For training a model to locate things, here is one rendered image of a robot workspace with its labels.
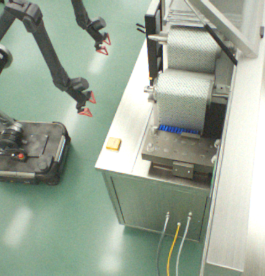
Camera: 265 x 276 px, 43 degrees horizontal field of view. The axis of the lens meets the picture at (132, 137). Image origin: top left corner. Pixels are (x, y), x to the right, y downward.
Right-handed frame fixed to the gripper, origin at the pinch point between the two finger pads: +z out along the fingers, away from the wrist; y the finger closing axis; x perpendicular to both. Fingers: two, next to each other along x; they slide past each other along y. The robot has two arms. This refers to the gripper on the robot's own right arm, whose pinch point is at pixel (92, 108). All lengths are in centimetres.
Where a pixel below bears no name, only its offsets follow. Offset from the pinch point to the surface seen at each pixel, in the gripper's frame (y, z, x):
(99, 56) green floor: 163, 68, 92
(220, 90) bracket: -6, 11, -69
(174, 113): -8.2, 14.6, -43.9
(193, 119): -10, 21, -51
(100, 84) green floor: 121, 72, 85
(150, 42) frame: 27.6, -5.3, -37.7
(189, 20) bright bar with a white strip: 23, -11, -64
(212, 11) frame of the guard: -24, -38, -88
